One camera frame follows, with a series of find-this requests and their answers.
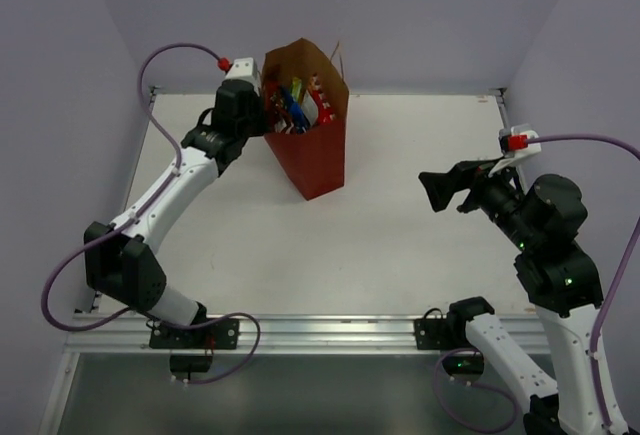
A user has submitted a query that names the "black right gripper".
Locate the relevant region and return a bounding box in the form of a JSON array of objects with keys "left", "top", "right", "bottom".
[{"left": 420, "top": 153, "right": 539, "bottom": 252}]

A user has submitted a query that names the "blue Kettle potato chips bag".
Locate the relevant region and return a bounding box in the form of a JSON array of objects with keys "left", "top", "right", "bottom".
[{"left": 285, "top": 99, "right": 309, "bottom": 133}]

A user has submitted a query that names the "red brown paper bag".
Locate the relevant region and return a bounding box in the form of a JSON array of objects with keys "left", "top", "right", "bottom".
[{"left": 262, "top": 38, "right": 349, "bottom": 200}]

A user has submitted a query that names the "red patterned snack bag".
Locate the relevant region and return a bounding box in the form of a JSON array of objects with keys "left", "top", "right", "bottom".
[{"left": 301, "top": 74, "right": 337, "bottom": 127}]

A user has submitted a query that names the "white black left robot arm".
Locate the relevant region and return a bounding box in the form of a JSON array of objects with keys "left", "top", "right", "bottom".
[{"left": 84, "top": 79, "right": 266, "bottom": 348}]

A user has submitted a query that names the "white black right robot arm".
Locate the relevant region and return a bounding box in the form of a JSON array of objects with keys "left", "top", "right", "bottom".
[{"left": 418, "top": 160, "right": 633, "bottom": 434}]

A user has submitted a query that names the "red Doritos chip bag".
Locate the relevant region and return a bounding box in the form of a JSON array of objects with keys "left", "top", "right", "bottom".
[{"left": 264, "top": 80, "right": 291, "bottom": 133}]

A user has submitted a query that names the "green yellow candy packet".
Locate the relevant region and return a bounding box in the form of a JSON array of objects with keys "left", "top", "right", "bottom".
[{"left": 290, "top": 77, "right": 302, "bottom": 103}]

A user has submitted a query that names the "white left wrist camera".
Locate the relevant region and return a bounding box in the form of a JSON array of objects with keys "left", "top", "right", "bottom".
[{"left": 225, "top": 57, "right": 260, "bottom": 90}]

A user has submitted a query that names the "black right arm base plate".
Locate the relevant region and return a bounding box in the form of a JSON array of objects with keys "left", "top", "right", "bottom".
[{"left": 413, "top": 307, "right": 470, "bottom": 351}]

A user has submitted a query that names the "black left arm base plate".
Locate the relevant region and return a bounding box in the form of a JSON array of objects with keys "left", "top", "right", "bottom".
[{"left": 146, "top": 318, "right": 240, "bottom": 351}]

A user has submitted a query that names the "aluminium front mounting rail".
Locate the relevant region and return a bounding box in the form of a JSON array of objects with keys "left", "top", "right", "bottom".
[{"left": 64, "top": 313, "right": 551, "bottom": 356}]

